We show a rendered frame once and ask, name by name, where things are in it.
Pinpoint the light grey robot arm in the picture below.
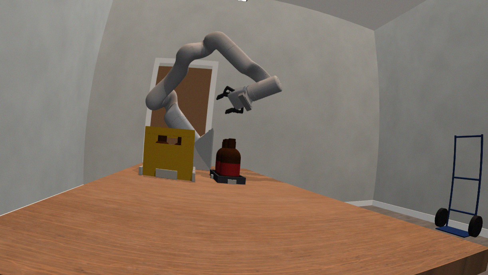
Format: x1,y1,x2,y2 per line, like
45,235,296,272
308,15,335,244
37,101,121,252
145,31,282,142

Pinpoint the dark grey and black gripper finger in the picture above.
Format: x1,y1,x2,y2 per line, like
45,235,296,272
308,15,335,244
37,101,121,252
225,108,244,114
216,86,235,100

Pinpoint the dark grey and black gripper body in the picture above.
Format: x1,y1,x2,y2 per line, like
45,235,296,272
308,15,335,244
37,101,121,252
228,86,247,110

